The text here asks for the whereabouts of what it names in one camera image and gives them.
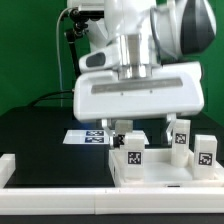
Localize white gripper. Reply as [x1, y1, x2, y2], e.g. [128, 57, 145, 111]
[73, 44, 204, 148]

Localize white square table top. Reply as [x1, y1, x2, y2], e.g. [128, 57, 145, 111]
[109, 148, 224, 188]

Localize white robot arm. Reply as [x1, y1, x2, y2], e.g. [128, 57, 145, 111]
[67, 0, 216, 147]

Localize tag marker sheet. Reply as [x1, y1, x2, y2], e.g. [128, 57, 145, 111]
[62, 129, 150, 146]

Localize white U-shaped fence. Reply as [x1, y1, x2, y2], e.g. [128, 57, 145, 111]
[0, 154, 224, 215]

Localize black cables at base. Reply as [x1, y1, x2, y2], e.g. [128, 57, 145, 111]
[26, 87, 76, 108]

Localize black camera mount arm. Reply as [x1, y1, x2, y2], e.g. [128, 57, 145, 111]
[65, 11, 88, 78]

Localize black camera on mount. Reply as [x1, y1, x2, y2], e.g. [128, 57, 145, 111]
[78, 3, 104, 19]

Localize grey cable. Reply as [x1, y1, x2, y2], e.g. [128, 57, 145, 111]
[55, 7, 72, 108]

